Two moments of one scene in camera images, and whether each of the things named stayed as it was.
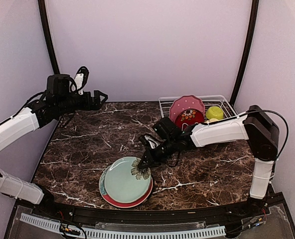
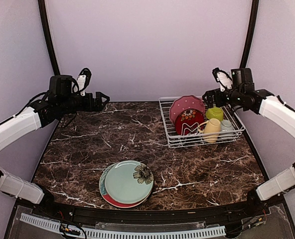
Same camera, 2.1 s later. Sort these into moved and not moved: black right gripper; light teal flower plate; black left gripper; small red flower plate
Moved: black right gripper
Not moved: black left gripper; light teal flower plate; small red flower plate
